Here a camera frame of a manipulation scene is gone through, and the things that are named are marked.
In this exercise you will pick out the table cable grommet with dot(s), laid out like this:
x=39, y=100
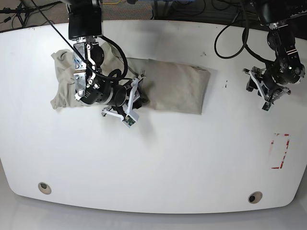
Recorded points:
x=44, y=188
x=255, y=197

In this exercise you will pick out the left-side wrist camera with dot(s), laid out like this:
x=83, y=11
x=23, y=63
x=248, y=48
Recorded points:
x=266, y=106

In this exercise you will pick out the black tripod stand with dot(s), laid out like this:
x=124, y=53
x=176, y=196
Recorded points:
x=22, y=12

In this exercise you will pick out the red tape rectangle marking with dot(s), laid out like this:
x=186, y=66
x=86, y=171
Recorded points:
x=278, y=150

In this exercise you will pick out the right table cable grommet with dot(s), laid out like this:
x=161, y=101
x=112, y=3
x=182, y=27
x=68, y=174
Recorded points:
x=255, y=197

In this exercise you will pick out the beige T-shirt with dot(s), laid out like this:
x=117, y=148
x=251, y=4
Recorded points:
x=169, y=86

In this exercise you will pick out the left table cable grommet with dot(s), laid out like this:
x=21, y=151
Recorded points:
x=44, y=188

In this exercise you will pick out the right-side wrist camera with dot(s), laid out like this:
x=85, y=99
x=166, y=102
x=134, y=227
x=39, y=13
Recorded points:
x=128, y=120

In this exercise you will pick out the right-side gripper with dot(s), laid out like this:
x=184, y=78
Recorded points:
x=130, y=97

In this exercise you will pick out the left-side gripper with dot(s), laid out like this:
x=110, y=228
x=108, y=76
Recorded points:
x=262, y=81

